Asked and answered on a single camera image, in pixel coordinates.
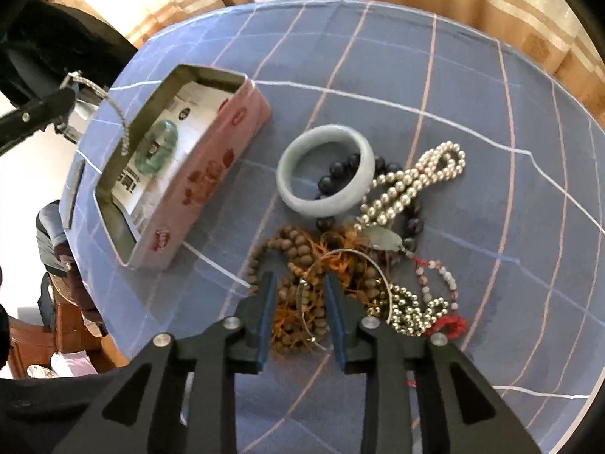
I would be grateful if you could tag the printed paper leaflet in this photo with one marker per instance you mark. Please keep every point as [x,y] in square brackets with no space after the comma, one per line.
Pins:
[198,104]

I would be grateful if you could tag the cream and tan curtain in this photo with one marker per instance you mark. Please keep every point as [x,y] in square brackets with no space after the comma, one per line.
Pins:
[520,9]
[156,9]

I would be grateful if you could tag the pale jade bangle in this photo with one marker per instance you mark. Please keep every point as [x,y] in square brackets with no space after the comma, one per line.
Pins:
[326,207]

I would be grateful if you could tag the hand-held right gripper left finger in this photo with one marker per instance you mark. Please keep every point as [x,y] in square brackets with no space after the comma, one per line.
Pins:
[267,321]

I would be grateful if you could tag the thin silver bangle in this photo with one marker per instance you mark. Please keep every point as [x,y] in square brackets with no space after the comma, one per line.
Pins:
[350,250]

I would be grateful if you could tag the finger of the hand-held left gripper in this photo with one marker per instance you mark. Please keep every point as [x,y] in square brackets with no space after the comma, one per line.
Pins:
[28,116]

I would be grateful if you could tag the dark hanging jackets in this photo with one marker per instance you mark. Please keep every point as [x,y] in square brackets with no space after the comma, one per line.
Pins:
[56,42]

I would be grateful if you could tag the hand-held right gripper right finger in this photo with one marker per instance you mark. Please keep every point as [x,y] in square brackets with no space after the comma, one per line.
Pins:
[333,321]

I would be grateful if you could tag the pink tin box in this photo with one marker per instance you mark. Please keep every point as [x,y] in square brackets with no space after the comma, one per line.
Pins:
[208,189]

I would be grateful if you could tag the pile of grey clothes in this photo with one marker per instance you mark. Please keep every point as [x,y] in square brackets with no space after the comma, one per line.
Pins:
[52,241]

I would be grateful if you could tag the blue checked tablecloth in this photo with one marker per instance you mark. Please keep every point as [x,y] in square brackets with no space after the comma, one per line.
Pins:
[472,104]

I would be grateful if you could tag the wooden bead mala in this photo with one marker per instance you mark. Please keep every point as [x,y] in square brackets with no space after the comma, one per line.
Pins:
[293,246]

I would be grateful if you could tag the pink cloth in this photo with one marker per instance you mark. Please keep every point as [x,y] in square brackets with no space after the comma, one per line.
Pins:
[71,364]

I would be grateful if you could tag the green leaf jade pendant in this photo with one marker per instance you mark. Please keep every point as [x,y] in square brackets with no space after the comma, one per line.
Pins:
[385,239]

